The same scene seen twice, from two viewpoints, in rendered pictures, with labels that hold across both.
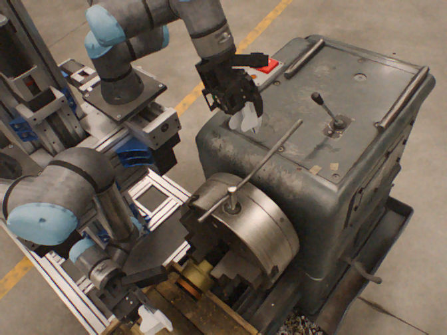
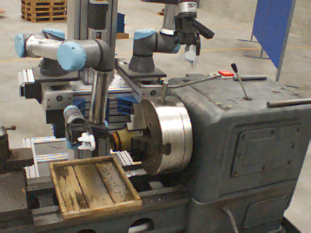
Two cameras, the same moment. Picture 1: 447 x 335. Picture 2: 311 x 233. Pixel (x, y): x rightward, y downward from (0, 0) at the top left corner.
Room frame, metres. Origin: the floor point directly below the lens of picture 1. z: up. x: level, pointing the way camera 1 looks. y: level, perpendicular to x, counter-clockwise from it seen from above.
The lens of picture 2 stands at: (-0.76, -0.32, 1.73)
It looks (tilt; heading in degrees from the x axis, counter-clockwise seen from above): 24 degrees down; 15
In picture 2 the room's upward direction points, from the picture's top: 6 degrees clockwise
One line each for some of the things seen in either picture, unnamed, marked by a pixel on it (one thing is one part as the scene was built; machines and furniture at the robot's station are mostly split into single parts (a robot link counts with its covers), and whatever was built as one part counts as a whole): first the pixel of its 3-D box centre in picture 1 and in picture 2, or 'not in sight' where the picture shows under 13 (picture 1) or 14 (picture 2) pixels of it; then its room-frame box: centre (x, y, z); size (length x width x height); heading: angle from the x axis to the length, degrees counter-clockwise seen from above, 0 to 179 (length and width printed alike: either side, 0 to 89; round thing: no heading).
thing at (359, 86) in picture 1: (310, 145); (234, 128); (0.77, -0.29, 1.06); 0.59 x 0.48 x 0.39; 131
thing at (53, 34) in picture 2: not in sight; (53, 41); (0.78, 0.69, 1.33); 0.13 x 0.12 x 0.14; 154
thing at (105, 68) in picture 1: (108, 49); (145, 40); (1.11, 0.29, 1.33); 0.13 x 0.12 x 0.14; 110
